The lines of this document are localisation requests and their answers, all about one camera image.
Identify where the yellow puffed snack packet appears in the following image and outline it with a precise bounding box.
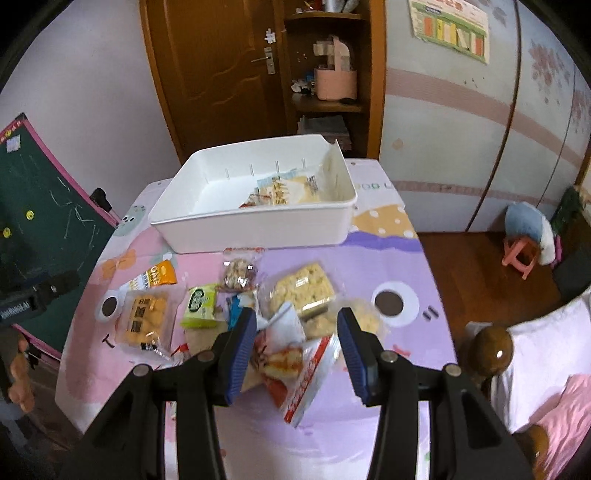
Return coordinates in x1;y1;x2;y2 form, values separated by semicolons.
301;299;387;342

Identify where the green small snack packet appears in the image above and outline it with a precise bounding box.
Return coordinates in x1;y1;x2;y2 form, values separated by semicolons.
180;283;217;329

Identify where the red white pizza snack packet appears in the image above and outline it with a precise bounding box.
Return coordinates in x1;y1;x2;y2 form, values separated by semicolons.
252;303;341;427

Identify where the yellow rice cracker packet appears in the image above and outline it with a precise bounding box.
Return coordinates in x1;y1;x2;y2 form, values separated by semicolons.
260;262;338;321

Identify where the orange fried snack packet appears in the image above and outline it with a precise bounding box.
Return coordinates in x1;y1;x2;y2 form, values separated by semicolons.
115;285;183;357

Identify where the orange oats bar packet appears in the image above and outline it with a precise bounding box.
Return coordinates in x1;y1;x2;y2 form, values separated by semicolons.
119;260;177;292

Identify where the blue yellow bread package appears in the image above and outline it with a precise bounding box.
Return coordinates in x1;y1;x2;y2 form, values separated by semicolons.
240;168;331;208

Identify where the beige soda cracker packet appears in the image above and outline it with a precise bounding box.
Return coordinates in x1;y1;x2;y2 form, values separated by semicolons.
180;324;228;358

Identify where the person left hand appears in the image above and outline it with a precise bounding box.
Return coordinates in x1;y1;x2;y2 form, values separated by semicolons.
8;335;35;414

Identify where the nut mix clear packet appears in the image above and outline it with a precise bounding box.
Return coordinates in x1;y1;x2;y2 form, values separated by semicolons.
218;247;264;293

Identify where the white plastic storage bin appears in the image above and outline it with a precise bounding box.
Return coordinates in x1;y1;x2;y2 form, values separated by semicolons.
148;134;358;254

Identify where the pink plastic stool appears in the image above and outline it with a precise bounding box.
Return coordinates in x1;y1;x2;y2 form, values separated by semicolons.
502;236;540;280

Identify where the white pillow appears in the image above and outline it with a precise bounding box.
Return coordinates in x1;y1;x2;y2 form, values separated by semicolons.
465;290;590;432

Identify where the blue plush cushion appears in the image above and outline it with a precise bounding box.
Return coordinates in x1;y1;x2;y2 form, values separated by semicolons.
504;201;556;266

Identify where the folded towels stack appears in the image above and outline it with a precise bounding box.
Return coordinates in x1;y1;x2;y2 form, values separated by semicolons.
297;115;351;143

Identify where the brown wooden door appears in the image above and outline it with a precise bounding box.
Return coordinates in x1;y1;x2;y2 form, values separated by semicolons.
139;0;287;162

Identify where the wooden corner shelf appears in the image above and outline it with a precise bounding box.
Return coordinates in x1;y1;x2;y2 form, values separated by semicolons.
273;0;386;159

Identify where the shelf top bottles clutter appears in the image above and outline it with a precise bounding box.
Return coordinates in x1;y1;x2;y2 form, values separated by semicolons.
304;0;360;13

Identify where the green chalkboard pink frame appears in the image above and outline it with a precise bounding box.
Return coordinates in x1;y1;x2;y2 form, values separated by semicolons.
1;114;114;357

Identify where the wooden bed post knob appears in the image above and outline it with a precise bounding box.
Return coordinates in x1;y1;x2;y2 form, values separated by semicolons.
468;325;514;379

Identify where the pink basket with handle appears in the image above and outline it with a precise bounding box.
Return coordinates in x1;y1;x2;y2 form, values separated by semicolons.
314;36;358;101

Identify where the wall calendar poster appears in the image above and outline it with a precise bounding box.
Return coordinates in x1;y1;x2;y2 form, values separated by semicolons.
408;0;490;64

